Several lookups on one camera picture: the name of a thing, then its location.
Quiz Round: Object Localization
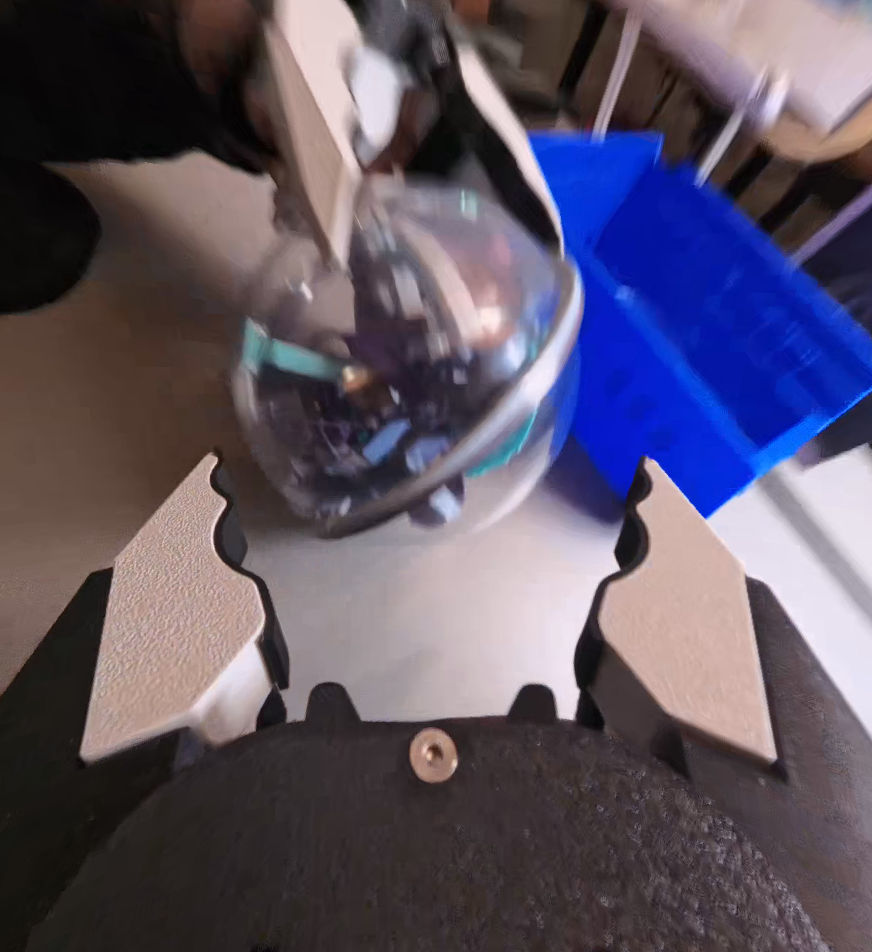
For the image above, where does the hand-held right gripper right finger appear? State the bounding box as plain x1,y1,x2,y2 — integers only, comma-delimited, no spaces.
576,460,783,770

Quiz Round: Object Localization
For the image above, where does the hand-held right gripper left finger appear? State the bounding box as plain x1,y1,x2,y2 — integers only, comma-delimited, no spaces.
78,454,291,766

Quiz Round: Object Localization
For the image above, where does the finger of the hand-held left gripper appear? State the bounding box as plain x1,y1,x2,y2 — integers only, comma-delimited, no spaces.
445,33,566,254
249,0,367,272

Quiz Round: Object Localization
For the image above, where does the clear plastic maze ball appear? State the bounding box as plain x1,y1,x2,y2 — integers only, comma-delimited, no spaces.
231,170,587,541

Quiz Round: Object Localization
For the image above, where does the blue plastic bin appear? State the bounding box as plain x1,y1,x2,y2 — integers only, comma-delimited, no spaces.
524,130,872,523

